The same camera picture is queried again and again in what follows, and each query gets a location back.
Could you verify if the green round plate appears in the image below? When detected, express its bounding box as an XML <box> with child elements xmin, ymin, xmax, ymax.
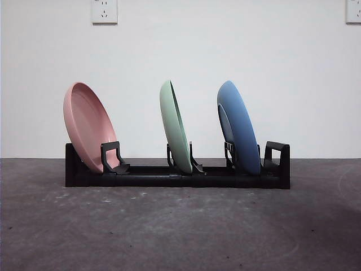
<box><xmin>159</xmin><ymin>80</ymin><xmax>193</xmax><ymax>173</ymax></box>

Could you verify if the blue round plate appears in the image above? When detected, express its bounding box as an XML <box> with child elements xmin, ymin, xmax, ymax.
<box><xmin>217</xmin><ymin>80</ymin><xmax>261</xmax><ymax>176</ymax></box>

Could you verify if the pink round plate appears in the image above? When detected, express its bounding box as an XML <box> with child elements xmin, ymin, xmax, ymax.
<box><xmin>63</xmin><ymin>81</ymin><xmax>118</xmax><ymax>173</ymax></box>

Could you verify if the black plastic plate rack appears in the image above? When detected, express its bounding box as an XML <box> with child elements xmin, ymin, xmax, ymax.
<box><xmin>65</xmin><ymin>140</ymin><xmax>291</xmax><ymax>190</ymax></box>

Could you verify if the white wall socket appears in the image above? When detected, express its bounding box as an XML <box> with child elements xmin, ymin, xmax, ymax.
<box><xmin>346</xmin><ymin>0</ymin><xmax>361</xmax><ymax>25</ymax></box>
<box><xmin>91</xmin><ymin>0</ymin><xmax>118</xmax><ymax>25</ymax></box>

